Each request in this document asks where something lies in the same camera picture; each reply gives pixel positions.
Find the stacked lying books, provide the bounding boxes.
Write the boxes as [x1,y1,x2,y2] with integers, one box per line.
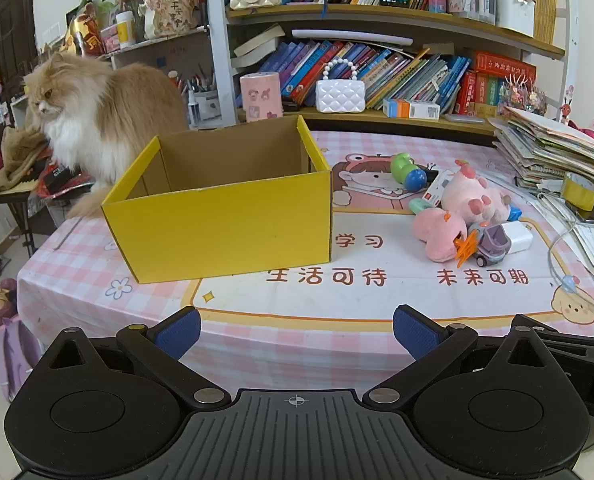
[232,25,286,69]

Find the yellow tape roll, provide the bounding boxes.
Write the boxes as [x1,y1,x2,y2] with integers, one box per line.
[561,172,594,212]

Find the stack of papers and booklets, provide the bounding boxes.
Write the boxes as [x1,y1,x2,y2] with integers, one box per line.
[492,105,594,194]

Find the orange hair clip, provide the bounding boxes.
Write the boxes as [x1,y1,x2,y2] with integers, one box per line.
[453,232,480,269]

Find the purple toy car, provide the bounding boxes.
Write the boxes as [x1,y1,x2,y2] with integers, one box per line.
[472,224,512,267]

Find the orange and white carton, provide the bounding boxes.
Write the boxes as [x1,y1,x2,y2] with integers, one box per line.
[383,98,441,120]

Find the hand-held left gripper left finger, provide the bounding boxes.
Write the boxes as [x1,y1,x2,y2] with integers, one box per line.
[42,306,232,410]

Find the yellow cardboard box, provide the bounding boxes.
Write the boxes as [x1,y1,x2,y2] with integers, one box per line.
[101,115,334,285]

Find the row of colourful books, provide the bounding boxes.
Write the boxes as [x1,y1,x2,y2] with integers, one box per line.
[257,40,473,112]

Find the brown cloth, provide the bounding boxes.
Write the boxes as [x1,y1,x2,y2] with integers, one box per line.
[0,125,53,197]

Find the white plastic pen container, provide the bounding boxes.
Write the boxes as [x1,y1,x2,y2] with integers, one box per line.
[494,0,536,37]

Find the fluffy orange and white cat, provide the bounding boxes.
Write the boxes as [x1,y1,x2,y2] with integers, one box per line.
[23,51,191,219]

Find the pink cartoon box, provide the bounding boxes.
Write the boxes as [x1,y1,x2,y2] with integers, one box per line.
[239,72,282,122]

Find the wooden bookshelf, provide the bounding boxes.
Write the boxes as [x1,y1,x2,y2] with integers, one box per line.
[202,0,578,137]

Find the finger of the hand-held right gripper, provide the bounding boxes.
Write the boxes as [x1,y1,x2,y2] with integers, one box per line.
[530,326,594,357]

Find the red and white small box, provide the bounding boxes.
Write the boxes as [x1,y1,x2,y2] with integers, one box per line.
[423,170,456,209]

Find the green and blue toy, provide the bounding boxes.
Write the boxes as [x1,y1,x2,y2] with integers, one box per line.
[389,152,439,194]

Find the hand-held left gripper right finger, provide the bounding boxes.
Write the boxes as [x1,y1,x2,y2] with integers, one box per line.
[364,305,553,408]

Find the white rolled tube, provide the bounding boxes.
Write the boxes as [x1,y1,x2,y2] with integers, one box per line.
[291,27,412,45]

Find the sparkly antler tiara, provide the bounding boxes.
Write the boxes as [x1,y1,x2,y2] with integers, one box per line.
[497,72,548,116]

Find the black small box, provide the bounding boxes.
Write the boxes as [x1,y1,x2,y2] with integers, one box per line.
[39,165,86,194]

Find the white charger block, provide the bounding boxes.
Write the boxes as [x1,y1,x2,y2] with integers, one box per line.
[500,221,534,256]

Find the red and gold ornament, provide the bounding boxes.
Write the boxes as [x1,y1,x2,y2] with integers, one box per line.
[66,12,104,57]

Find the white jar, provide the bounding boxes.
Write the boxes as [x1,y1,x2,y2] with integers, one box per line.
[115,11,137,47]

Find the light pink pig plush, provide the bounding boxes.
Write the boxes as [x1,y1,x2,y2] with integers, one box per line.
[441,160,513,226]

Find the pink checked printed tablecloth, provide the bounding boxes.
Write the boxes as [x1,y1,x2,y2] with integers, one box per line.
[16,130,594,397]

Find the white quilted pearl handbag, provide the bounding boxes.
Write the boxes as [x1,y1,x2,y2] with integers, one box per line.
[315,57,367,114]

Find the red thick books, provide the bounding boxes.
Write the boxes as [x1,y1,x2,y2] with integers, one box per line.
[454,71,503,116]

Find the clear pen cup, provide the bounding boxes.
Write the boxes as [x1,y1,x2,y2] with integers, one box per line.
[187,67,223,126]

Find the red dictionary box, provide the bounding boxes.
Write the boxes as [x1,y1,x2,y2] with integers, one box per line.
[473,51,537,77]

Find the white charging cable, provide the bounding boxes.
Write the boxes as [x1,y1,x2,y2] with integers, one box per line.
[536,190,594,292]

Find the plush rabbit figurine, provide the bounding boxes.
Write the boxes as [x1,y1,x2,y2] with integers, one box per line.
[142,0,201,40]

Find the purple backpack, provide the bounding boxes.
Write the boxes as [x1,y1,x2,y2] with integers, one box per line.
[0,280,43,404]

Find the yellow book spines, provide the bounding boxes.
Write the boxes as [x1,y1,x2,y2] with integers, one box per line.
[532,0,561,44]

